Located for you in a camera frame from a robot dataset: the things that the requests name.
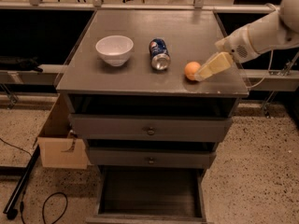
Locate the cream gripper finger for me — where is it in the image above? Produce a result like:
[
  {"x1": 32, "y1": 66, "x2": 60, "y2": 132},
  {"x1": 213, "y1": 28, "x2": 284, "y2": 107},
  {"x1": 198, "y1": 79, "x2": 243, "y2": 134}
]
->
[
  {"x1": 194, "y1": 52, "x2": 234, "y2": 81},
  {"x1": 215, "y1": 38, "x2": 231, "y2": 52}
]

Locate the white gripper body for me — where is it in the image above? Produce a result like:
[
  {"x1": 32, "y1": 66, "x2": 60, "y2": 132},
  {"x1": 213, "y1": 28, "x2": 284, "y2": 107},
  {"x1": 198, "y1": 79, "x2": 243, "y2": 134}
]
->
[{"x1": 224, "y1": 26, "x2": 259, "y2": 63}]

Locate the orange fruit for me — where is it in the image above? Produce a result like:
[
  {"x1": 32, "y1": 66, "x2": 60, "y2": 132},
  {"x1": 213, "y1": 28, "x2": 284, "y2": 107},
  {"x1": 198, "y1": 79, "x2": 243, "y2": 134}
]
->
[{"x1": 184, "y1": 62, "x2": 201, "y2": 81}]

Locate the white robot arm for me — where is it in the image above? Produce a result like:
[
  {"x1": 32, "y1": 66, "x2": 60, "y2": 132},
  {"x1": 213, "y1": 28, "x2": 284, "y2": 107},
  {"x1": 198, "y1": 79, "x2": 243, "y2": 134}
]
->
[{"x1": 192, "y1": 0, "x2": 299, "y2": 81}]

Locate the grey drawer cabinet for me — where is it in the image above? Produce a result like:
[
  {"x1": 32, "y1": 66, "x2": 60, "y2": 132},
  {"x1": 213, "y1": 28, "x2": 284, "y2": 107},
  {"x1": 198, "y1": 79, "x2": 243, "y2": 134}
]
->
[{"x1": 58, "y1": 9, "x2": 248, "y2": 224}]

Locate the top grey drawer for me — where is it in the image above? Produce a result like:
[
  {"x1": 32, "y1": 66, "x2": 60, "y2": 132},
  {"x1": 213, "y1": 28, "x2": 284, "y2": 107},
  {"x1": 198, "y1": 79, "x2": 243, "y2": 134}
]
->
[{"x1": 69, "y1": 114, "x2": 233, "y2": 143}]

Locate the grey drawer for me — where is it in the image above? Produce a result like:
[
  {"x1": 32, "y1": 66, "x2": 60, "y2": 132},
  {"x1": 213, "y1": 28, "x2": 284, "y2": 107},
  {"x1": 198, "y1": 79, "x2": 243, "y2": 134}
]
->
[
  {"x1": 86, "y1": 147, "x2": 216, "y2": 169},
  {"x1": 69, "y1": 114, "x2": 233, "y2": 143},
  {"x1": 86, "y1": 166, "x2": 207, "y2": 224}
]

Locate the middle grey drawer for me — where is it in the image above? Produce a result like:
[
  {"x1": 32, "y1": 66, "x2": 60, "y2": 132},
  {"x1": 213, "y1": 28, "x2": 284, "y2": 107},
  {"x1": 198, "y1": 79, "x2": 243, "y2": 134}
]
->
[{"x1": 86, "y1": 147, "x2": 216, "y2": 169}]

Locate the bottom grey drawer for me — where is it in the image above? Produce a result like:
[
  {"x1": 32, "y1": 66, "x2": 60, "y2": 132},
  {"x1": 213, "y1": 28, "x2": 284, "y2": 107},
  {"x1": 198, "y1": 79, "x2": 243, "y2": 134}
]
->
[{"x1": 86, "y1": 166, "x2": 207, "y2": 224}]

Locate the blue soda can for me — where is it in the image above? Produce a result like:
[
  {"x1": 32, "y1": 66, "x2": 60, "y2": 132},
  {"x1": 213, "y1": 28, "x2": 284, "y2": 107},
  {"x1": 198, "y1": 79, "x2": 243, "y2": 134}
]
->
[{"x1": 149, "y1": 38, "x2": 171, "y2": 71}]

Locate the white bowl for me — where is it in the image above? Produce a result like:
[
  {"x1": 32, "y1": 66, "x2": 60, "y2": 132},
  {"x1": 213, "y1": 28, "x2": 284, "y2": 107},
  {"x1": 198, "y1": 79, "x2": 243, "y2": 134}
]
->
[{"x1": 95, "y1": 35, "x2": 134, "y2": 66}]

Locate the cardboard box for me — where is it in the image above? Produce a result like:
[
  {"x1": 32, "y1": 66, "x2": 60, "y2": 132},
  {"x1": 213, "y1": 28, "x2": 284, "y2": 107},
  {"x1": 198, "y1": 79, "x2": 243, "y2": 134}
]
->
[{"x1": 37, "y1": 95, "x2": 90, "y2": 169}]

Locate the black bar on floor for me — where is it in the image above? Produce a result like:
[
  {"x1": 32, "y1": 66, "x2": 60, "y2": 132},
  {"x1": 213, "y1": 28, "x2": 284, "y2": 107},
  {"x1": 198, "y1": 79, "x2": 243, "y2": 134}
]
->
[{"x1": 0, "y1": 147, "x2": 40, "y2": 220}]

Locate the white cable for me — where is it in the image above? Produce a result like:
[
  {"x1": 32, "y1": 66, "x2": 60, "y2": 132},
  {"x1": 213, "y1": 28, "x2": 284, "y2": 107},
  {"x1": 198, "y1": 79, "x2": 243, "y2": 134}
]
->
[{"x1": 246, "y1": 3, "x2": 280, "y2": 90}]

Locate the metal frame rail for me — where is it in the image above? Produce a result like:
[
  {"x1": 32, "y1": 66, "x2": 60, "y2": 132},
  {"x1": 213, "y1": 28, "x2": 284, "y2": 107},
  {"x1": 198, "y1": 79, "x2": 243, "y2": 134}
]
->
[{"x1": 0, "y1": 0, "x2": 299, "y2": 15}]

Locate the black object on rail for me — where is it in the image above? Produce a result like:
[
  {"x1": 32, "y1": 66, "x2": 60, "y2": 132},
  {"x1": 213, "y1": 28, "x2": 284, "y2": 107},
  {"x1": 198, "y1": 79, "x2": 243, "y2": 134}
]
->
[{"x1": 0, "y1": 56, "x2": 43, "y2": 72}]

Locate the black floor cable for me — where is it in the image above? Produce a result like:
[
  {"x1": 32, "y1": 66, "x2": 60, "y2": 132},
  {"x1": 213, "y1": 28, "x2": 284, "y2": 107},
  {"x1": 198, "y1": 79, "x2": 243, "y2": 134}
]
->
[{"x1": 0, "y1": 137, "x2": 69, "y2": 224}]

